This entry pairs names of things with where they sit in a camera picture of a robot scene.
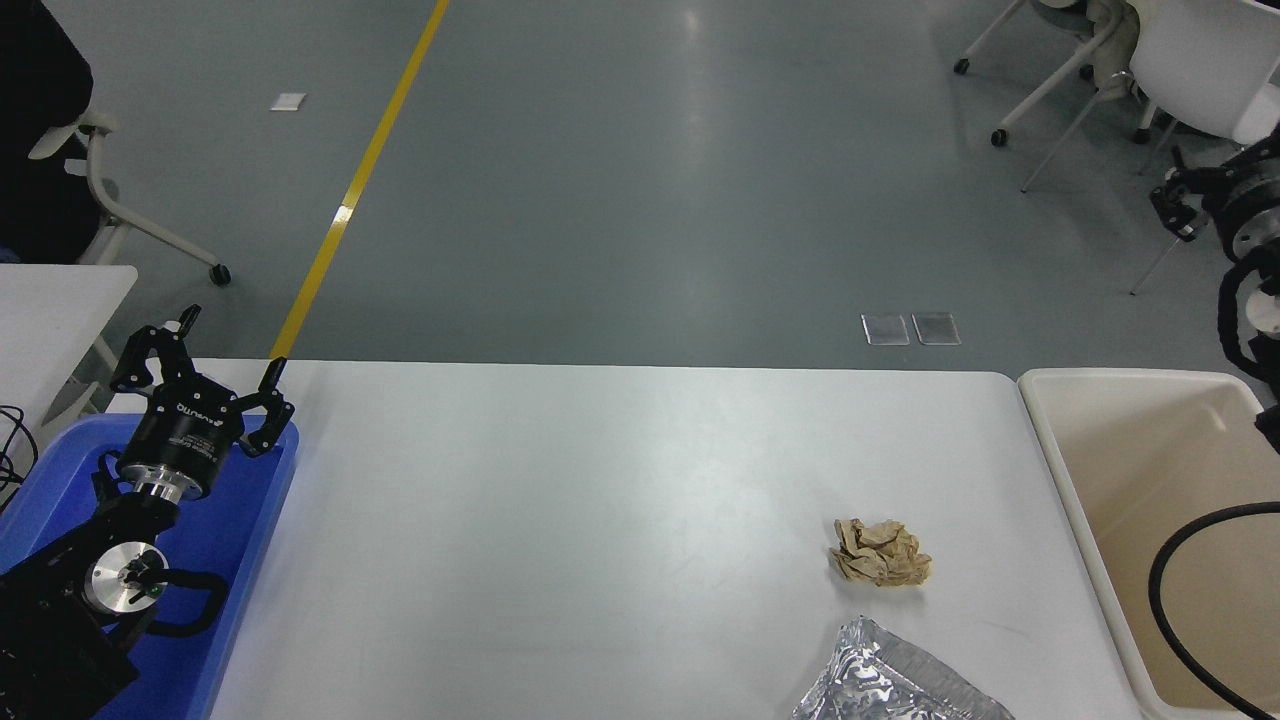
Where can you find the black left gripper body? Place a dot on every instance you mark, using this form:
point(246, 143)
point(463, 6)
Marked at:
point(185, 435)

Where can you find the white chair with casters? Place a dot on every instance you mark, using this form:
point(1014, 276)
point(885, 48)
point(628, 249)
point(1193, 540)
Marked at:
point(1050, 85)

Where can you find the beige garment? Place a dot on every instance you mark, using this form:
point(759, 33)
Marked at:
point(1105, 50)

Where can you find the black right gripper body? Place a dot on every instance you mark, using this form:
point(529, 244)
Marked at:
point(1245, 198)

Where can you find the white floor plate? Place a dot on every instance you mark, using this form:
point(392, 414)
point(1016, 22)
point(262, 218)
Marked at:
point(287, 102)

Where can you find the crumpled tan paper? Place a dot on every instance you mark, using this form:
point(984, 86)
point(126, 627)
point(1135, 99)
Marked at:
point(880, 555)

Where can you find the seated person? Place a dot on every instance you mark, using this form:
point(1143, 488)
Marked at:
point(30, 150)

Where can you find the white wheeled office chair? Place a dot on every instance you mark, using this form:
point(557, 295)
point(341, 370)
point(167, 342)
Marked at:
point(100, 195)

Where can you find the blue plastic tray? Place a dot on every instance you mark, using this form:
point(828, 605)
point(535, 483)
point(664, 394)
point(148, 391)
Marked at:
point(235, 520)

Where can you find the silver foil tray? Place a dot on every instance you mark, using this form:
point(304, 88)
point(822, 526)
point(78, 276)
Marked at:
point(880, 680)

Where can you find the large pale plastic bin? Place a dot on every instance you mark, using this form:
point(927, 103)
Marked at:
point(1130, 500)

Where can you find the white side table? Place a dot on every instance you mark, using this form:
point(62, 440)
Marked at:
point(50, 320)

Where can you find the silver floor socket plate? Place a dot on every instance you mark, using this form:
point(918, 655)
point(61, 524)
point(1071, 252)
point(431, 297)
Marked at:
point(886, 330)
point(936, 329)

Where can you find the white shell chair metal legs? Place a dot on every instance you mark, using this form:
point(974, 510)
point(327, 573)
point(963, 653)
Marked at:
point(1200, 60)

